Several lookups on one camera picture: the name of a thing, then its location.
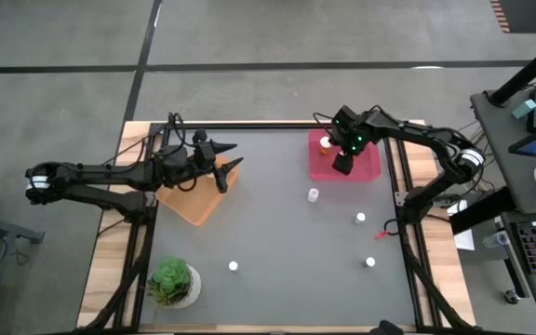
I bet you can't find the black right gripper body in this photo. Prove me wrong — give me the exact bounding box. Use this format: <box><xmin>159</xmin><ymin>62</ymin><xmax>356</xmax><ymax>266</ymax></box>
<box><xmin>330</xmin><ymin>104</ymin><xmax>381</xmax><ymax>177</ymax></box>

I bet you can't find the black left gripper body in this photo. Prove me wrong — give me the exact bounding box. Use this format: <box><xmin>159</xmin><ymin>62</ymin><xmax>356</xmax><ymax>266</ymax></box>
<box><xmin>193</xmin><ymin>129</ymin><xmax>228</xmax><ymax>194</ymax></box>

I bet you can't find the pink translucent plastic bin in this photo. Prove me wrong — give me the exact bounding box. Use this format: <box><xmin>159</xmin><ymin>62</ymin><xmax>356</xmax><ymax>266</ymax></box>
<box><xmin>308</xmin><ymin>128</ymin><xmax>382</xmax><ymax>182</ymax></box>

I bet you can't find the orange translucent plastic bin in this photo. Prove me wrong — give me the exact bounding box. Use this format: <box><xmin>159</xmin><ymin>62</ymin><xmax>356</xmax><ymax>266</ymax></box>
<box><xmin>154</xmin><ymin>155</ymin><xmax>240</xmax><ymax>228</ymax></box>

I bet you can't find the white plant pot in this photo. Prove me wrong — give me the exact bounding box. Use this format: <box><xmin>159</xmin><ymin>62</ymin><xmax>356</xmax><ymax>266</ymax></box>
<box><xmin>149</xmin><ymin>263</ymin><xmax>203</xmax><ymax>310</ymax></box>

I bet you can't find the green succulent plant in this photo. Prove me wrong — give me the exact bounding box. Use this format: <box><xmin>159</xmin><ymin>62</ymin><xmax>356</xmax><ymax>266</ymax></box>
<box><xmin>146</xmin><ymin>257</ymin><xmax>193</xmax><ymax>307</ymax></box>

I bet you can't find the grey table mat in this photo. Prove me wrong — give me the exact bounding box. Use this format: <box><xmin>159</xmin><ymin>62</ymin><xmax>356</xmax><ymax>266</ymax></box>
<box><xmin>140</xmin><ymin>127</ymin><xmax>417</xmax><ymax>327</ymax></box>

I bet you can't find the dark grey side desk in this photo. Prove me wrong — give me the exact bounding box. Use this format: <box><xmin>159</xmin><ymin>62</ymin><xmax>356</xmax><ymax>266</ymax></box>
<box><xmin>470</xmin><ymin>87</ymin><xmax>536</xmax><ymax>215</ymax></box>

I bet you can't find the black desk crossbar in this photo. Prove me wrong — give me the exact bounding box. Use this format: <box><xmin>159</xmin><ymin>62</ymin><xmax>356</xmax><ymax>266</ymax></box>
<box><xmin>449</xmin><ymin>185</ymin><xmax>516</xmax><ymax>236</ymax></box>

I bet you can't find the white paper sheet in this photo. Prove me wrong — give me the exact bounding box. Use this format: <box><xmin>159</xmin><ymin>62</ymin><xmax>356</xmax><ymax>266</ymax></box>
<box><xmin>453</xmin><ymin>228</ymin><xmax>476</xmax><ymax>251</ymax></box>

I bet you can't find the small teal box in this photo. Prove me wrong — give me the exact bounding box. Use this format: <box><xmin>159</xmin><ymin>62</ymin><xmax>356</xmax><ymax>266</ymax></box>
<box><xmin>512</xmin><ymin>99</ymin><xmax>536</xmax><ymax>120</ymax></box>

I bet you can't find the clear plastic tube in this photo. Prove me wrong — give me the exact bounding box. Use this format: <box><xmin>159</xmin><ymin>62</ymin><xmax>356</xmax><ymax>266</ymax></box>
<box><xmin>482</xmin><ymin>231</ymin><xmax>511</xmax><ymax>248</ymax></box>

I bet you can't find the black metal pole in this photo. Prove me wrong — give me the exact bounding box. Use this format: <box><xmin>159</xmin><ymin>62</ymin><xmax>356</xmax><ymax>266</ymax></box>
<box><xmin>489</xmin><ymin>32</ymin><xmax>536</xmax><ymax>106</ymax></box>

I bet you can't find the person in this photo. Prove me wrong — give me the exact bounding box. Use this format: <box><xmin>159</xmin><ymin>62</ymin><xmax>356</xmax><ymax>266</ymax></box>
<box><xmin>368</xmin><ymin>319</ymin><xmax>407</xmax><ymax>335</ymax></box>

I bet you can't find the dark floor mat striped border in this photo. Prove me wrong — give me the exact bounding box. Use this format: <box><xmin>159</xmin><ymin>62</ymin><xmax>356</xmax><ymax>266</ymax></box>
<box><xmin>489</xmin><ymin>0</ymin><xmax>536</xmax><ymax>34</ymax></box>

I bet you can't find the grey metal desk leg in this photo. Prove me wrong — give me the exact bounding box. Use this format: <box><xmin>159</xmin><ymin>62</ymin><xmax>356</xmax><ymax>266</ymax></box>
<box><xmin>494</xmin><ymin>218</ymin><xmax>532</xmax><ymax>299</ymax></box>

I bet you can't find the black metal table frame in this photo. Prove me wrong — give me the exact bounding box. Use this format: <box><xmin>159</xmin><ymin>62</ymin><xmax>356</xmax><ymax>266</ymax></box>
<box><xmin>76</xmin><ymin>111</ymin><xmax>488</xmax><ymax>335</ymax></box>

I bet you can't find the bundle of floor cables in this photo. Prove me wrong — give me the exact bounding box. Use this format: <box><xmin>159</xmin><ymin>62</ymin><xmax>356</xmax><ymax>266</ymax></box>
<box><xmin>453</xmin><ymin>118</ymin><xmax>497</xmax><ymax>159</ymax></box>

